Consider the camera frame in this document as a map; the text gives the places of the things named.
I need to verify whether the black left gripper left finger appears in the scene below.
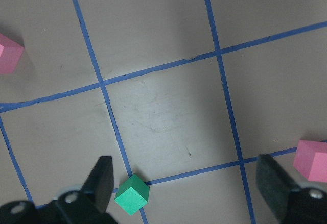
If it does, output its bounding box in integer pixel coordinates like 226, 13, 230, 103
81, 156, 113, 212

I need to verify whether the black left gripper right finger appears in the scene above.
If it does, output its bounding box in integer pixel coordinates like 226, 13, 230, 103
256, 154, 300, 221

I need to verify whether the green cube near left base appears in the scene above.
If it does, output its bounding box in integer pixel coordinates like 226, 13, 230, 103
114, 174, 150, 215

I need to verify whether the pink cube far side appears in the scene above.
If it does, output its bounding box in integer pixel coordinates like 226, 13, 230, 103
293, 140, 326, 183

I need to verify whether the pink cube near bases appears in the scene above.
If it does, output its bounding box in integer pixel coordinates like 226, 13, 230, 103
1, 34, 25, 74

